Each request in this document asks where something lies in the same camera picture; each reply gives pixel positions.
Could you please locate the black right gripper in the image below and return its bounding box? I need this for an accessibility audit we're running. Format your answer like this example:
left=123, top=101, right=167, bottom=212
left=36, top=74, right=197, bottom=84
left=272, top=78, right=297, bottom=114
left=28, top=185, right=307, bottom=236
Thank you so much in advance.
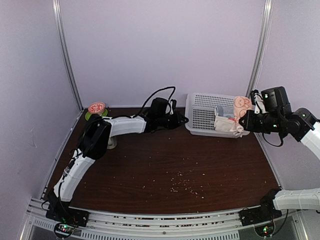
left=240, top=109, right=283, bottom=133

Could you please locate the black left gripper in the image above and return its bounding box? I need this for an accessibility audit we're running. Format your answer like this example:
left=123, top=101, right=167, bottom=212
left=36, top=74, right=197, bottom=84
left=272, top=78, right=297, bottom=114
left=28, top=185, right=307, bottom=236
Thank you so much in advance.
left=157, top=110, right=189, bottom=130

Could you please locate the orange patterned towel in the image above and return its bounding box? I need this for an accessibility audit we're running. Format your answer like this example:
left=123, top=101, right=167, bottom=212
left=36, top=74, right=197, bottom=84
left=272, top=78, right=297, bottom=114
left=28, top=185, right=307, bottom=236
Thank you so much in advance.
left=230, top=96, right=253, bottom=138

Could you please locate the white plastic basket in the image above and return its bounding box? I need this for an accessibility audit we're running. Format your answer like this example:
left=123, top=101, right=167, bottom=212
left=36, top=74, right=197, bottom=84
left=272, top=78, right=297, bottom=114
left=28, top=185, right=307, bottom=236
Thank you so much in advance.
left=185, top=93, right=238, bottom=139

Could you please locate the white towel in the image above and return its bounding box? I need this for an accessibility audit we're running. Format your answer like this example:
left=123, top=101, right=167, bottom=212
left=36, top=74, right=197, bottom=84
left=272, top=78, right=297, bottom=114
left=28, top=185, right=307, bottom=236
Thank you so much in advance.
left=214, top=115, right=235, bottom=132

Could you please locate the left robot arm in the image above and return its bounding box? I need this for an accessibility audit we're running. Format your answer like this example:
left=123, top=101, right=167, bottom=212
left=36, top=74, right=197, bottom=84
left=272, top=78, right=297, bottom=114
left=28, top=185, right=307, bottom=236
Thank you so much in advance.
left=45, top=97, right=189, bottom=227

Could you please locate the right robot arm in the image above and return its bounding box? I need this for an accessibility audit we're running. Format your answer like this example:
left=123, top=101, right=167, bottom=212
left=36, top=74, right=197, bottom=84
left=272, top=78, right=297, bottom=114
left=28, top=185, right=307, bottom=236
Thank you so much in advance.
left=238, top=86, right=320, bottom=226

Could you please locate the rolled grey blue towel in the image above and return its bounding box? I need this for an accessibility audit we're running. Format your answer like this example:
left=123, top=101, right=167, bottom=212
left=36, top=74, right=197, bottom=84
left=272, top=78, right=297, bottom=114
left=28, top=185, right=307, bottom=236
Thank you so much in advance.
left=214, top=106, right=234, bottom=118

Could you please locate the white ceramic mug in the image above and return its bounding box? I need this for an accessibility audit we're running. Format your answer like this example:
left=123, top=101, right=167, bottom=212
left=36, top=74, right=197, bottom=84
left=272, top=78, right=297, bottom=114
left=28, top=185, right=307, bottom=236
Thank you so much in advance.
left=107, top=136, right=118, bottom=150

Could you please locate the green saucer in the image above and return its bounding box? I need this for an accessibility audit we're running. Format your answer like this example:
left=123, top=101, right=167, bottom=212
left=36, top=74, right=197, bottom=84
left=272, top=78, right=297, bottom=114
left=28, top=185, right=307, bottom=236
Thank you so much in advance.
left=85, top=108, right=108, bottom=121

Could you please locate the red patterned bowl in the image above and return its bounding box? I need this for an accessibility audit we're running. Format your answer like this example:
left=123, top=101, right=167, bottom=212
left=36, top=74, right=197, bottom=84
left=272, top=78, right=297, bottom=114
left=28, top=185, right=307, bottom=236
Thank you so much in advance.
left=88, top=102, right=106, bottom=115

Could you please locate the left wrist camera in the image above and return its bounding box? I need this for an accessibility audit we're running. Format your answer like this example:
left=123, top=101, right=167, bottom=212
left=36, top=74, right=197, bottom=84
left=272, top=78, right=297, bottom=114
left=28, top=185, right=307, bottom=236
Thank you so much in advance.
left=169, top=99, right=177, bottom=115

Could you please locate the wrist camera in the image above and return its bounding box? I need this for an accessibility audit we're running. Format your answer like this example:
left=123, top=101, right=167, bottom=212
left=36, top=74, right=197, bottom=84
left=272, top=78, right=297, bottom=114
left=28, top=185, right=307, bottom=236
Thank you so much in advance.
left=169, top=99, right=177, bottom=115
left=250, top=89, right=266, bottom=114

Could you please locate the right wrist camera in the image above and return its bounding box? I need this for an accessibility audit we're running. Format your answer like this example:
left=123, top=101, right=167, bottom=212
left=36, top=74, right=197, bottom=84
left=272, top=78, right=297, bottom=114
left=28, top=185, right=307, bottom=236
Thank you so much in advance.
left=250, top=89, right=266, bottom=114

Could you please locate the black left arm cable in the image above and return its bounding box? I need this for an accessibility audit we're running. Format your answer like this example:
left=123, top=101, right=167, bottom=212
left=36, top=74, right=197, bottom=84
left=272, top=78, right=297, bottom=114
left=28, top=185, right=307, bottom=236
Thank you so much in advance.
left=136, top=86, right=176, bottom=118

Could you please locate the right aluminium frame post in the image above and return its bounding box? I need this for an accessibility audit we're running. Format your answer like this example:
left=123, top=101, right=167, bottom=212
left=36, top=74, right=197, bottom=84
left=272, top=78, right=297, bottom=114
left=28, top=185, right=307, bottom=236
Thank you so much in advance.
left=245, top=0, right=273, bottom=97

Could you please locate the aluminium frame post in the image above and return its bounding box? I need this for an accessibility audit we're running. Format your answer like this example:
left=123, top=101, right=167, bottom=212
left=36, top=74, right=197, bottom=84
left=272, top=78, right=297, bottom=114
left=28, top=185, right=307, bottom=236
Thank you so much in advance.
left=52, top=0, right=84, bottom=111
left=245, top=0, right=273, bottom=97

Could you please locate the left aluminium frame post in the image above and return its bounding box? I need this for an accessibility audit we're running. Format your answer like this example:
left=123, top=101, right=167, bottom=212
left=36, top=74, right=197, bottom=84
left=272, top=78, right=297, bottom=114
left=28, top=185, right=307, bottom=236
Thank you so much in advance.
left=52, top=0, right=84, bottom=111

